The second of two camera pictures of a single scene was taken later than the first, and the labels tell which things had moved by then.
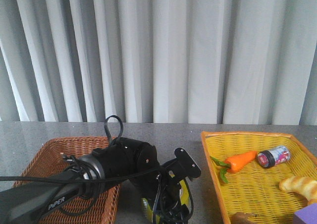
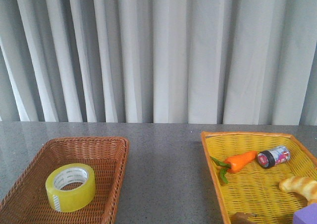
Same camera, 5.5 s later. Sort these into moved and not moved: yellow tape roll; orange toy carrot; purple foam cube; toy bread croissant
Moved: yellow tape roll
Not moved: orange toy carrot; toy bread croissant; purple foam cube
